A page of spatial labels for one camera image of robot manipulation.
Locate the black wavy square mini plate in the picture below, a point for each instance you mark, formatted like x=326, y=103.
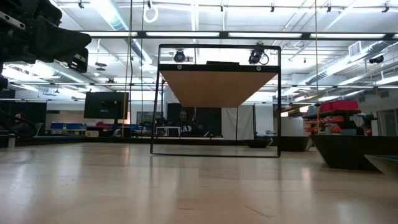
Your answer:
x=351, y=152
x=292, y=143

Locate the person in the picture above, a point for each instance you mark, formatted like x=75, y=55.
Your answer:
x=185, y=123
x=18, y=119

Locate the black TV monitor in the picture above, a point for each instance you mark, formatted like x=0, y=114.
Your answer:
x=105, y=105

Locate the blue storage bins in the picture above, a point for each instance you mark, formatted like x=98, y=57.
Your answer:
x=66, y=126

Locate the white curtain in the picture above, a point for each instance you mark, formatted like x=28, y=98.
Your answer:
x=237, y=123

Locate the small red storage bin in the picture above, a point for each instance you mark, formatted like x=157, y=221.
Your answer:
x=326, y=107

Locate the large red storage bin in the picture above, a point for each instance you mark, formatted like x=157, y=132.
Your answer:
x=345, y=105

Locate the black storage rack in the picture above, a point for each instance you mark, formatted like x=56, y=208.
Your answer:
x=342, y=123

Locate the white air vent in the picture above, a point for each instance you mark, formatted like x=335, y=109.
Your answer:
x=354, y=48

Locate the black ceiling speaker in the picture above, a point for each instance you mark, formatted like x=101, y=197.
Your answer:
x=376, y=59

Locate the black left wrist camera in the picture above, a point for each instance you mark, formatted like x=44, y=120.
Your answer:
x=79, y=62

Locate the small grey post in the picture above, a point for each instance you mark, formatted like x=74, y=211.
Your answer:
x=12, y=141

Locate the round black ceiling camera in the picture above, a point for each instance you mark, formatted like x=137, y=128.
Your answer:
x=179, y=56

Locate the wooden riser shelf black frame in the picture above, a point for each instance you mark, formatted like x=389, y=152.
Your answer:
x=217, y=88

